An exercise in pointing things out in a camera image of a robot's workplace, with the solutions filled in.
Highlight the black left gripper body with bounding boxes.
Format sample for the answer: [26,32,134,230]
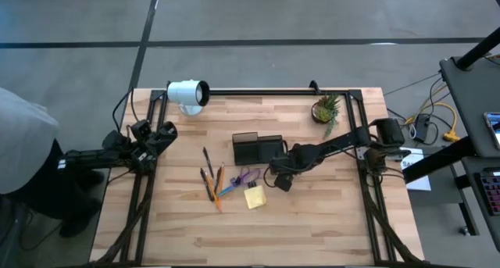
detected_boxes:
[137,136,165,156]

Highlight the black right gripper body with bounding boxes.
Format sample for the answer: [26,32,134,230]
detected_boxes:
[273,143,301,176]

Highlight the yellow sticky note pad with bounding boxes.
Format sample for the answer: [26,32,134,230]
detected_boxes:
[243,184,268,210]

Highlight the purple handled scissors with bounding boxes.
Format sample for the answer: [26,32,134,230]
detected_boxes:
[216,166,262,198]

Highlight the black pen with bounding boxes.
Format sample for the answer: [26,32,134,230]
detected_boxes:
[202,146,216,180]
[213,165,223,194]
[199,167,215,202]

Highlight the black mesh desk organizer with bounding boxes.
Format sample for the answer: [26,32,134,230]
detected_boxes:
[231,131,286,166]

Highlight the potted succulent plant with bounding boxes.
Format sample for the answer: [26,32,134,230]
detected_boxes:
[310,94,342,140]

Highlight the person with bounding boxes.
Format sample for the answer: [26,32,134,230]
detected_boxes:
[0,86,106,238]

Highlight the white paper sheet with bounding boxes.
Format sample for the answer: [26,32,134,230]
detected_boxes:
[398,146,433,192]

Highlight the black power adapter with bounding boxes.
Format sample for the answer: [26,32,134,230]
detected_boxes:
[412,114,432,143]

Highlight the black diagonal beam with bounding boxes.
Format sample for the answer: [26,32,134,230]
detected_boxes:
[402,136,477,184]

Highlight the black desk leg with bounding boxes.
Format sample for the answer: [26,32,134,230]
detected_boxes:
[455,173,480,238]

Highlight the dark grey side desk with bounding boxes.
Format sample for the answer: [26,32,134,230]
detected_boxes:
[439,55,500,253]

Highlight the keyboard with coloured keys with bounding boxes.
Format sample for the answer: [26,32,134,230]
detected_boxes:
[473,168,500,217]

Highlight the smartphone with lit screen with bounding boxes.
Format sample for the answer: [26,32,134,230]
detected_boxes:
[483,111,500,151]

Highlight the black round pole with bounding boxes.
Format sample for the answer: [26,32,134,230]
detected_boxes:
[455,27,500,72]

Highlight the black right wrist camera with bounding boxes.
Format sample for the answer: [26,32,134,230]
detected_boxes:
[274,173,293,193]

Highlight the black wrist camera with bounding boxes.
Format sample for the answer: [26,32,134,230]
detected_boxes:
[274,173,293,193]
[130,148,158,174]

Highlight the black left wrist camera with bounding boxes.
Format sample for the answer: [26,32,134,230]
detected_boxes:
[130,148,158,174]

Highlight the black power cable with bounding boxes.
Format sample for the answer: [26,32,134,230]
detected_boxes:
[112,88,136,133]

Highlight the black aluminium table frame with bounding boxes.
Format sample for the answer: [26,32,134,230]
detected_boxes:
[119,88,399,267]

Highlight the black braided cable bundle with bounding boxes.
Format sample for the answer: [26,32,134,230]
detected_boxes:
[91,173,155,267]
[362,181,425,267]

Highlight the grey plate with black handle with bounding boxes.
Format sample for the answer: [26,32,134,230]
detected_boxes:
[354,145,412,163]

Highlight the yellow extension cable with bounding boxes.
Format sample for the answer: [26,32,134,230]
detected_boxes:
[404,102,462,143]

